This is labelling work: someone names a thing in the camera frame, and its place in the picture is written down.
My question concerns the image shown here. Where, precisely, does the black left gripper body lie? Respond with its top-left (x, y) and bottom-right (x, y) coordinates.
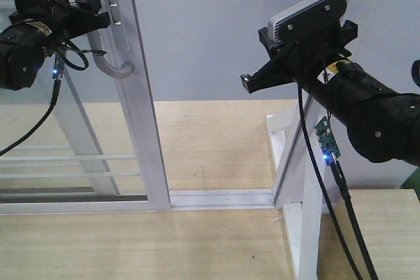
top-left (9, 0), bottom-right (110, 43)

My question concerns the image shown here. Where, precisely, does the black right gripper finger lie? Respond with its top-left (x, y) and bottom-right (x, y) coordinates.
top-left (240, 62), bottom-right (278, 94)

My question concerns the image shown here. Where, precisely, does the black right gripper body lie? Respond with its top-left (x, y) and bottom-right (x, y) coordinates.
top-left (259, 20), bottom-right (357, 90)

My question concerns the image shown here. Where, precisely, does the grey curved door handle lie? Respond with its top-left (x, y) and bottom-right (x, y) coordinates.
top-left (75, 0), bottom-right (134, 79)

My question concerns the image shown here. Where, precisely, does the white framed sliding glass door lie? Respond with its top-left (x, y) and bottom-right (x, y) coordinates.
top-left (1, 0), bottom-right (170, 215)

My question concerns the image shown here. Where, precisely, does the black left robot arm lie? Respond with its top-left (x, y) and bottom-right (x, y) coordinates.
top-left (1, 0), bottom-right (110, 90)

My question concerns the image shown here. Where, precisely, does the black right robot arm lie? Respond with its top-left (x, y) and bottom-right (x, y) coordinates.
top-left (241, 20), bottom-right (419, 166)

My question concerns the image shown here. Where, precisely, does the aluminium door floor track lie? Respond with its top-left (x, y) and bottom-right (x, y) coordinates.
top-left (169, 189), bottom-right (274, 210)

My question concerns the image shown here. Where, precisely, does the white triangular support brace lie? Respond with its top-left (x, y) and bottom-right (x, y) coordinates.
top-left (266, 96), bottom-right (326, 279)

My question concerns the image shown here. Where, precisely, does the light plywood base board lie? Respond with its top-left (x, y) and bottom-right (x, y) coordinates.
top-left (1, 100), bottom-right (296, 279)

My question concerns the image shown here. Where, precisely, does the green circuit board right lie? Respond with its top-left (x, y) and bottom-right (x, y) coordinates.
top-left (315, 116), bottom-right (341, 165)

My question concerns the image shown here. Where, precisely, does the green sandbag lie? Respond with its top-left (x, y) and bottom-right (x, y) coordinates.
top-left (400, 167), bottom-right (420, 198)

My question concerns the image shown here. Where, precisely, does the light wooden box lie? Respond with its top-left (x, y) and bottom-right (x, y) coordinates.
top-left (320, 188), bottom-right (420, 280)

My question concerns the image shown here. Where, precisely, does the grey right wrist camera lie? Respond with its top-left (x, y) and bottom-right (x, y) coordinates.
top-left (258, 0), bottom-right (347, 43)

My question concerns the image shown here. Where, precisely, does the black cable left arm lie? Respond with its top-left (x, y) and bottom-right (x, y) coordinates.
top-left (0, 39), bottom-right (108, 157)

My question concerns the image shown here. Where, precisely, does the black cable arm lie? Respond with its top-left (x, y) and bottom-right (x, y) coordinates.
top-left (297, 79), bottom-right (380, 280)
top-left (0, 39), bottom-right (108, 157)

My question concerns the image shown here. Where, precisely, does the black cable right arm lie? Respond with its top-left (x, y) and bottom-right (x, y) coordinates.
top-left (297, 79), bottom-right (380, 280)

